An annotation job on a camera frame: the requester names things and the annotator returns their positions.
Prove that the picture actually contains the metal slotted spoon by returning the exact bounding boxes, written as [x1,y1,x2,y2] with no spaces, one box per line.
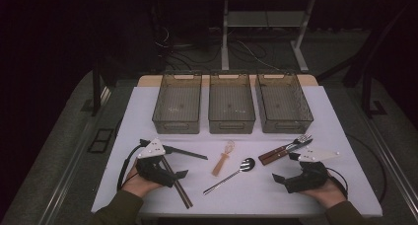
[202,157,256,195]

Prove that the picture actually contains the white-legged desk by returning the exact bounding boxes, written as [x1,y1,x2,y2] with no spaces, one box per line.
[209,0,365,73]

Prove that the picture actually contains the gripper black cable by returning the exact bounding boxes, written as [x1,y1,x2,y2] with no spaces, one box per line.
[324,167,349,199]
[116,139,152,191]

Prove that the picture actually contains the white table mat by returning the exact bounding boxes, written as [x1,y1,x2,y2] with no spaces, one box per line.
[91,85,383,218]

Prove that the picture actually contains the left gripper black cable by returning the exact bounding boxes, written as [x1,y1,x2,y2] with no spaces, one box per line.
[116,139,152,191]

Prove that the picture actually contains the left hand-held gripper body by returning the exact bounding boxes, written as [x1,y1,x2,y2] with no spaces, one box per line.
[135,138,180,188]

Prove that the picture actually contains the clear brown plastic bin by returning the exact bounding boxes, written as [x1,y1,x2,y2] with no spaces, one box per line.
[207,71,256,135]
[254,71,314,135]
[151,71,203,135]

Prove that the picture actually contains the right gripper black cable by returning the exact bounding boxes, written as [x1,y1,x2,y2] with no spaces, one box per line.
[324,167,349,199]

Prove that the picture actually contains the person's right hand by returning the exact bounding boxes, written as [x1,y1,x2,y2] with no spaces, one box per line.
[299,177,348,209]

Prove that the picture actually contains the black metal stand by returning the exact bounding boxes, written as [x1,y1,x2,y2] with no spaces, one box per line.
[315,2,418,119]

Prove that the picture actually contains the fork with wooden handle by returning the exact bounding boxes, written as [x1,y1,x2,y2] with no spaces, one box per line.
[257,133,313,162]

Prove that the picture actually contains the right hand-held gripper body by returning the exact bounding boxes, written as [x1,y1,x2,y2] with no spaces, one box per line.
[283,148,340,194]

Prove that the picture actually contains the long black floor cable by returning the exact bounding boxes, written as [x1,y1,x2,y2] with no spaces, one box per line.
[346,132,388,204]

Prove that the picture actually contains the person's left hand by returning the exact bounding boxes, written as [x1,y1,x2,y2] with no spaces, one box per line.
[121,162,166,198]

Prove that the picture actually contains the metal floor rail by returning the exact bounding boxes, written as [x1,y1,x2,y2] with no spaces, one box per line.
[356,100,418,216]
[37,85,112,225]

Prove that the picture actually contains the knife with wooden handle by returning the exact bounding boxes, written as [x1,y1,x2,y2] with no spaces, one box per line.
[260,138,314,167]

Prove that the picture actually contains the tangle of floor cables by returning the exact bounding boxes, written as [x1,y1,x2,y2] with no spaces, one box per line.
[154,24,280,72]

